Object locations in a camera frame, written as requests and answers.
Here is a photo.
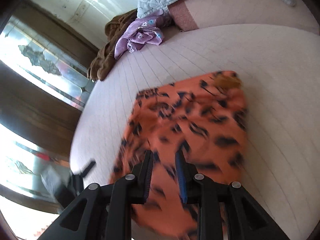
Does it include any wooden door with leaded glass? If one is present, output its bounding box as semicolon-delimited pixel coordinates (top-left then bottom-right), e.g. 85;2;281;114
0;0;100;215

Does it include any pink quilted bed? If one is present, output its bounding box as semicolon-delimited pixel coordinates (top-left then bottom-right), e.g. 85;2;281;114
70;24;320;240

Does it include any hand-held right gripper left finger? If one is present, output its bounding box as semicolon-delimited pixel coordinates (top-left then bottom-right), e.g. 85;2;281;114
44;150;154;240

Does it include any purple floral garment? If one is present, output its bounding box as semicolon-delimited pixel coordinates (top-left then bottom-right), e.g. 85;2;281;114
114;7;170;60

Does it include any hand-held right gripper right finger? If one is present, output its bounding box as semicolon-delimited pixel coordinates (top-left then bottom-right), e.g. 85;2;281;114
175;151;292;240

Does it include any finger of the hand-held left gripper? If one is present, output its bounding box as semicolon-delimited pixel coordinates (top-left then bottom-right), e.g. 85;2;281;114
80;160;96;178

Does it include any orange black floral dress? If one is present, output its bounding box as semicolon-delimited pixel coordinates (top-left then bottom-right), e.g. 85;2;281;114
109;70;249;238

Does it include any brown robe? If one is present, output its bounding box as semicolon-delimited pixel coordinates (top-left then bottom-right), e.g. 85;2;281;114
87;14;138;82

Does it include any pink bolster pillow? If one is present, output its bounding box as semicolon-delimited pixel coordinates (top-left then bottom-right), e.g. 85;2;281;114
169;0;320;35

